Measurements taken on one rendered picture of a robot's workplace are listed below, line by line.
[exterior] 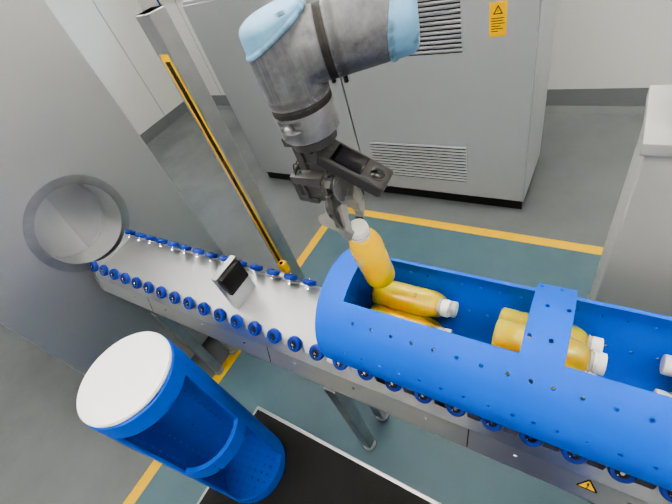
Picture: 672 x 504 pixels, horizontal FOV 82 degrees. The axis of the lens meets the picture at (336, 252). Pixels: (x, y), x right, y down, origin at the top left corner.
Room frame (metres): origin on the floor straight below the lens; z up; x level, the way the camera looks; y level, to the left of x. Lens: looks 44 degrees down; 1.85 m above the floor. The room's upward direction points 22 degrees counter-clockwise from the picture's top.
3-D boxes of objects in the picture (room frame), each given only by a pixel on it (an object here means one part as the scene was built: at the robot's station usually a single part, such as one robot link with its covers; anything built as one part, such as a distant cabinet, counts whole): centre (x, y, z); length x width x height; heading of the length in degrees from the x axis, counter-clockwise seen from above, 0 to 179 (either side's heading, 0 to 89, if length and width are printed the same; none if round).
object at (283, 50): (0.55, -0.04, 1.68); 0.10 x 0.09 x 0.12; 76
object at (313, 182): (0.55, -0.03, 1.52); 0.09 x 0.08 x 0.12; 45
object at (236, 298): (0.91, 0.33, 1.00); 0.10 x 0.04 x 0.15; 136
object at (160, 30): (1.26, 0.22, 0.85); 0.06 x 0.06 x 1.70; 46
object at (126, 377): (0.70, 0.67, 1.03); 0.28 x 0.28 x 0.01
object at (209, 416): (0.70, 0.67, 0.59); 0.28 x 0.28 x 0.88
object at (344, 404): (0.66, 0.18, 0.31); 0.06 x 0.06 x 0.63; 46
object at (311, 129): (0.54, -0.03, 1.60); 0.10 x 0.09 x 0.05; 135
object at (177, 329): (1.35, 0.88, 0.31); 0.06 x 0.06 x 0.63; 46
